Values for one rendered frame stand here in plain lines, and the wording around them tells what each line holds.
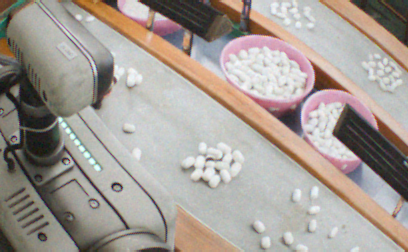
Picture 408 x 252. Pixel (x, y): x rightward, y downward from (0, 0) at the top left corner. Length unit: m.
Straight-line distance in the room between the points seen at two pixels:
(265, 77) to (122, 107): 0.39
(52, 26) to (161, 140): 1.14
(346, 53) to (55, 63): 1.64
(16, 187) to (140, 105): 1.14
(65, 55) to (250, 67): 1.42
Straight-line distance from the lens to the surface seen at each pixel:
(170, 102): 1.97
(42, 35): 0.77
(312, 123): 1.99
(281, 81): 2.08
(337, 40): 2.31
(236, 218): 1.75
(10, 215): 0.83
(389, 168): 1.49
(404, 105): 2.19
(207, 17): 1.68
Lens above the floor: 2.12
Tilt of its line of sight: 46 degrees down
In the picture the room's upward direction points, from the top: 8 degrees clockwise
